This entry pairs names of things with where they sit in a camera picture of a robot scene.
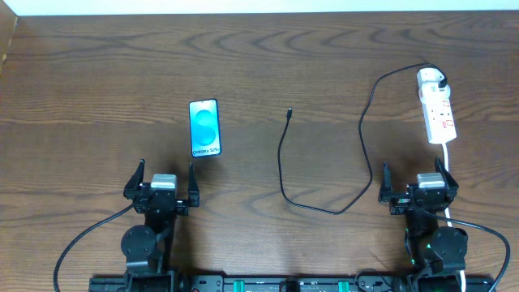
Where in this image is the blue Samsung Galaxy smartphone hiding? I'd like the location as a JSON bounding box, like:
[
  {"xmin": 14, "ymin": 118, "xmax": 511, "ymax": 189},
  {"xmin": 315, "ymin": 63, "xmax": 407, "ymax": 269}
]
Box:
[{"xmin": 189, "ymin": 99, "xmax": 222, "ymax": 158}]

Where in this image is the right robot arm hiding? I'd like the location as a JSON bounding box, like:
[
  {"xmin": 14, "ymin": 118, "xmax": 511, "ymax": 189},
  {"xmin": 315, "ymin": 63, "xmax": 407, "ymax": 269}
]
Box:
[{"xmin": 378, "ymin": 157, "xmax": 468, "ymax": 291}]

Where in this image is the black USB charging cable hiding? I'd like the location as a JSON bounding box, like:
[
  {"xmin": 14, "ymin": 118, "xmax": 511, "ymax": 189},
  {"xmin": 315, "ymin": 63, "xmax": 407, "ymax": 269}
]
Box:
[{"xmin": 277, "ymin": 62, "xmax": 449, "ymax": 216}]

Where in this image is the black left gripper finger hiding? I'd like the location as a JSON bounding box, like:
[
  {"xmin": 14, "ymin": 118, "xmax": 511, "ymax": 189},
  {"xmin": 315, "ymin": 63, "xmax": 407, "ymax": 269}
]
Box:
[
  {"xmin": 124, "ymin": 159, "xmax": 145, "ymax": 191},
  {"xmin": 187, "ymin": 162, "xmax": 199, "ymax": 198}
]

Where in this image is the white power strip cord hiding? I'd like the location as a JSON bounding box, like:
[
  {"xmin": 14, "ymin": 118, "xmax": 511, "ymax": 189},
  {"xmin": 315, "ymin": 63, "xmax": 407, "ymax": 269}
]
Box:
[{"xmin": 441, "ymin": 142, "xmax": 468, "ymax": 292}]

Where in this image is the white charger plug adapter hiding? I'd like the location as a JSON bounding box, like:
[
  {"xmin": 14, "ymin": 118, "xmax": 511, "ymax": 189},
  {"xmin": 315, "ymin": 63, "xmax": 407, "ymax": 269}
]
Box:
[{"xmin": 417, "ymin": 67, "xmax": 451, "ymax": 101}]

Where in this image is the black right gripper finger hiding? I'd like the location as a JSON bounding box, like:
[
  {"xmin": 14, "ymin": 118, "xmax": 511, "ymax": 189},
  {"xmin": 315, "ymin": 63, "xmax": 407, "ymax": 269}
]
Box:
[
  {"xmin": 435, "ymin": 157, "xmax": 459, "ymax": 189},
  {"xmin": 380, "ymin": 161, "xmax": 392, "ymax": 195}
]

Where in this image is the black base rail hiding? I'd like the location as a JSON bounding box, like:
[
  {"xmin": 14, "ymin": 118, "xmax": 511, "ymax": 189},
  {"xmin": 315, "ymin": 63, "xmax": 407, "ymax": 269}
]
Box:
[{"xmin": 88, "ymin": 274, "xmax": 496, "ymax": 292}]

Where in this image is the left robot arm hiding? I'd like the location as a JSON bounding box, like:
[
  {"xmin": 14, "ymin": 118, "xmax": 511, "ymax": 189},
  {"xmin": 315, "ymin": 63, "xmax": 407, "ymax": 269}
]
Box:
[{"xmin": 121, "ymin": 160, "xmax": 200, "ymax": 292}]

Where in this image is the white power strip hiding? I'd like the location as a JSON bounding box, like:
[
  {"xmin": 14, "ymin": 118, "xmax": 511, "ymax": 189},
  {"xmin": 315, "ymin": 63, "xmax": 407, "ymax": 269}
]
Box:
[{"xmin": 418, "ymin": 89, "xmax": 457, "ymax": 144}]

